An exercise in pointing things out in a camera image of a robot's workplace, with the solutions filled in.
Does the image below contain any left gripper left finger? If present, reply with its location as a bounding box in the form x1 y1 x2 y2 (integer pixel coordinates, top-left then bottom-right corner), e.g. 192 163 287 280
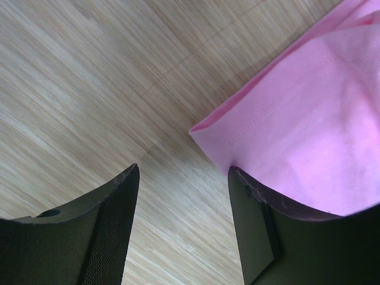
1 164 140 284

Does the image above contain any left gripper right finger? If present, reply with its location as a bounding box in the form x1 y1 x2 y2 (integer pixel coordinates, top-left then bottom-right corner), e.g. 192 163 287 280
228 167 379 284

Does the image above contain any pink t-shirt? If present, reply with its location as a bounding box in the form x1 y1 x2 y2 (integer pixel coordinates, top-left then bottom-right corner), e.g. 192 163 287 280
189 0 379 216

